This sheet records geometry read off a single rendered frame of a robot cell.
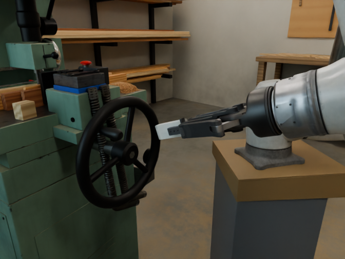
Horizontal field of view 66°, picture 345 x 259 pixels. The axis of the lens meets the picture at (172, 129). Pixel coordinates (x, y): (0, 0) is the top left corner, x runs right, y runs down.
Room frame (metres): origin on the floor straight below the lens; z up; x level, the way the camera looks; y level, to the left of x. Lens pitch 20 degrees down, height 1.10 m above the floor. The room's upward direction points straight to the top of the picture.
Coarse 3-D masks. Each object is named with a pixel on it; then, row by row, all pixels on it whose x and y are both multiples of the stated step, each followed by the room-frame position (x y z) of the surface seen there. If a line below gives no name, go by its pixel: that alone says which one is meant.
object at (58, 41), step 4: (52, 40) 1.03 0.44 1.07; (56, 40) 1.04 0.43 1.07; (60, 40) 1.05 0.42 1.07; (56, 44) 1.04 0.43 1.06; (60, 44) 1.05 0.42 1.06; (60, 48) 1.05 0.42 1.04; (60, 52) 1.05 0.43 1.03; (64, 64) 1.06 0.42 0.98; (60, 68) 1.04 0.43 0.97; (64, 68) 1.05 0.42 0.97
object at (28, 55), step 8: (8, 48) 0.82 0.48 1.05; (16, 48) 0.79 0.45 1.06; (24, 48) 0.77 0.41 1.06; (32, 48) 0.75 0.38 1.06; (40, 48) 0.77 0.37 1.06; (48, 48) 0.79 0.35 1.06; (8, 56) 0.82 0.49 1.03; (16, 56) 0.80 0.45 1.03; (24, 56) 0.77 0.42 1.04; (32, 56) 0.75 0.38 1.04; (40, 56) 0.77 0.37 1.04; (16, 64) 0.80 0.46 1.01; (24, 64) 0.78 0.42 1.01; (32, 64) 0.75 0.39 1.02; (40, 64) 0.77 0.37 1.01; (48, 64) 0.79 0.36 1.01
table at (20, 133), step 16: (144, 96) 0.96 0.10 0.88; (0, 112) 0.68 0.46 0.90; (48, 112) 0.68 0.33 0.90; (0, 128) 0.55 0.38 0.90; (16, 128) 0.58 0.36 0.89; (32, 128) 0.61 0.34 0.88; (48, 128) 0.64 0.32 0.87; (64, 128) 0.63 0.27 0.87; (0, 144) 0.54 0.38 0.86; (16, 144) 0.57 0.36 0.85
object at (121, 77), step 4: (112, 76) 1.05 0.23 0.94; (116, 76) 1.06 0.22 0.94; (120, 76) 1.08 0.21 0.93; (124, 76) 1.10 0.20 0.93; (112, 80) 1.04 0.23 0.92; (116, 80) 1.06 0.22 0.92; (120, 80) 1.08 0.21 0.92; (124, 80) 1.10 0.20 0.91; (108, 84) 1.02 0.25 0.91; (0, 96) 0.70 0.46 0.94; (0, 100) 0.70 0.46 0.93; (0, 104) 0.70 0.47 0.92; (0, 108) 0.70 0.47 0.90
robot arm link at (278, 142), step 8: (272, 80) 0.91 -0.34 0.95; (256, 88) 0.88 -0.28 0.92; (248, 128) 0.86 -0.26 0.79; (248, 136) 0.86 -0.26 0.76; (256, 136) 0.82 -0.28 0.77; (272, 136) 0.80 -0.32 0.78; (280, 136) 0.80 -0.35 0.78; (256, 144) 0.82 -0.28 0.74; (264, 144) 0.81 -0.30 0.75; (272, 144) 0.80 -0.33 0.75; (280, 144) 0.80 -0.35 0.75; (288, 144) 0.81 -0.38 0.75
